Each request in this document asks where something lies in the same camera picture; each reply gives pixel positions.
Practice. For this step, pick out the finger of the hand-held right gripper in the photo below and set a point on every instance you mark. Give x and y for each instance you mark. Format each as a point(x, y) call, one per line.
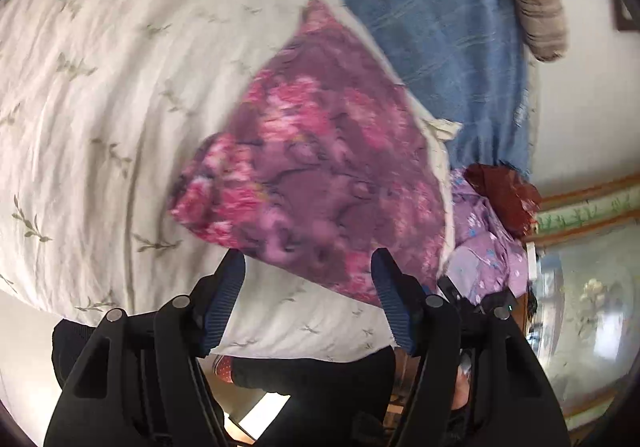
point(455, 292)

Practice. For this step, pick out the person's black trousers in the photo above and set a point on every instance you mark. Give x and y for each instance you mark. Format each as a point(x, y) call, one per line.
point(325, 387)

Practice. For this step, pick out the glass door cabinet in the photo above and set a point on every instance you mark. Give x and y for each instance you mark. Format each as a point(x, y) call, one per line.
point(590, 302)

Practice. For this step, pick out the purple floral garment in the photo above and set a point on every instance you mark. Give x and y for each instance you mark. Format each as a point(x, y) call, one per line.
point(325, 152)

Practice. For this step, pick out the red dotted slipper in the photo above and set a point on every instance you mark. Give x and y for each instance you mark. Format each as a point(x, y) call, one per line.
point(224, 369)

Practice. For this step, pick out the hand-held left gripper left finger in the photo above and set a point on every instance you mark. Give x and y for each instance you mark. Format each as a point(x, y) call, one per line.
point(222, 297)

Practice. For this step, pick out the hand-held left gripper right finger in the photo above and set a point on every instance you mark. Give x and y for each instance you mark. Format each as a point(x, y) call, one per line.
point(395, 297)

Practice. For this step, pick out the lilac floral shirt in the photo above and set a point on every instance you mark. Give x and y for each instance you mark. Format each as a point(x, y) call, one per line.
point(480, 237)

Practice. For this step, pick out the dark picture frame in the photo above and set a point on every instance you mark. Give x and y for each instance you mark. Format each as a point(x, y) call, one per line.
point(627, 14)

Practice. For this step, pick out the blue plaid quilt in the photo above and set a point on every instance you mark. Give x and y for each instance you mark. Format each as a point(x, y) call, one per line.
point(425, 27)

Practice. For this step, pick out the white leaf-print quilt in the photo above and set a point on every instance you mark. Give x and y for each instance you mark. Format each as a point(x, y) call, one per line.
point(125, 102)

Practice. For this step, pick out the dark red cloth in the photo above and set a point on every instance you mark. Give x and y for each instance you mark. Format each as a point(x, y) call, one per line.
point(505, 197)

